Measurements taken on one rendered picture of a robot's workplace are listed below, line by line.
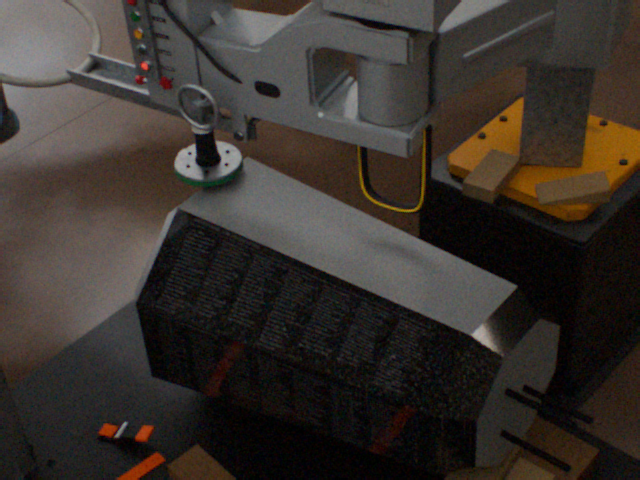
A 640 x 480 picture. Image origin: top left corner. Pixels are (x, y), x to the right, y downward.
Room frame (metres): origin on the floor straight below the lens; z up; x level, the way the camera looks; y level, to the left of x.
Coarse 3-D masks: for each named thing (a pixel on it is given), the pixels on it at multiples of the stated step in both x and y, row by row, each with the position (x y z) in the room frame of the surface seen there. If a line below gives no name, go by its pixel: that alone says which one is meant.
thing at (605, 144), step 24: (504, 120) 2.97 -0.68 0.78; (600, 120) 2.92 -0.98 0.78; (480, 144) 2.85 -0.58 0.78; (504, 144) 2.84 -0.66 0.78; (600, 144) 2.79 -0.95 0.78; (624, 144) 2.78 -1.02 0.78; (456, 168) 2.74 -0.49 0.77; (528, 168) 2.69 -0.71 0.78; (552, 168) 2.68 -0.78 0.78; (576, 168) 2.67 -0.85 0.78; (600, 168) 2.66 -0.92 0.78; (624, 168) 2.65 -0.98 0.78; (504, 192) 2.61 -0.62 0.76; (528, 192) 2.57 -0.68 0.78; (576, 216) 2.46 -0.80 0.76
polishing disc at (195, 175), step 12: (228, 144) 2.85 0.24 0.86; (180, 156) 2.81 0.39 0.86; (192, 156) 2.80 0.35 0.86; (228, 156) 2.79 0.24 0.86; (240, 156) 2.78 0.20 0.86; (180, 168) 2.74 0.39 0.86; (192, 168) 2.73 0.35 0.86; (204, 168) 2.73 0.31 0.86; (216, 168) 2.72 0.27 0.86; (228, 168) 2.72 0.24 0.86; (240, 168) 2.74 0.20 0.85; (180, 180) 2.71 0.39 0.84; (192, 180) 2.68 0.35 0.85; (204, 180) 2.67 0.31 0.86; (216, 180) 2.67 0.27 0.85; (228, 180) 2.69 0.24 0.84
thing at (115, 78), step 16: (96, 64) 3.05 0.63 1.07; (112, 64) 3.01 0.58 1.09; (128, 64) 2.98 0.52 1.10; (80, 80) 2.94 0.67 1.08; (96, 80) 2.91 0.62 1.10; (112, 80) 2.96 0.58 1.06; (128, 80) 2.96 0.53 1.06; (112, 96) 2.88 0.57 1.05; (128, 96) 2.84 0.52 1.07; (144, 96) 2.81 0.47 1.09; (176, 112) 2.75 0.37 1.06; (224, 128) 2.66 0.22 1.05
